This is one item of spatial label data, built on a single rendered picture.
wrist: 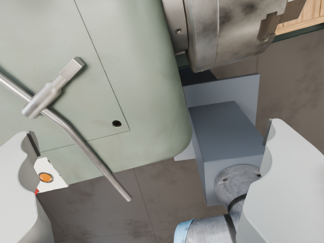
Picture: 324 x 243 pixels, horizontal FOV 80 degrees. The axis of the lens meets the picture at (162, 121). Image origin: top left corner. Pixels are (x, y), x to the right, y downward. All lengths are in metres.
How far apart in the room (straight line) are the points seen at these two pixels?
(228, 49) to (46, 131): 0.31
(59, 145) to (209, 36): 0.29
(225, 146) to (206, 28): 0.41
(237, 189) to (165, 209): 2.10
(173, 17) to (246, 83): 0.60
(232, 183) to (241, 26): 0.40
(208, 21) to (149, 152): 0.22
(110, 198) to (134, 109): 2.26
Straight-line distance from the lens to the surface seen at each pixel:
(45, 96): 0.30
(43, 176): 0.43
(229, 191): 0.59
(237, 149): 0.62
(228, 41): 0.33
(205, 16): 0.29
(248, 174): 0.60
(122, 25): 0.27
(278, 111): 2.01
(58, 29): 0.29
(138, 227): 2.97
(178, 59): 1.00
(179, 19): 0.34
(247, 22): 0.32
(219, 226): 0.52
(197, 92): 0.84
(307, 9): 0.76
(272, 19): 0.35
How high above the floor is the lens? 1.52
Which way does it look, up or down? 59 degrees down
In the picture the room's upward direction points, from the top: 179 degrees clockwise
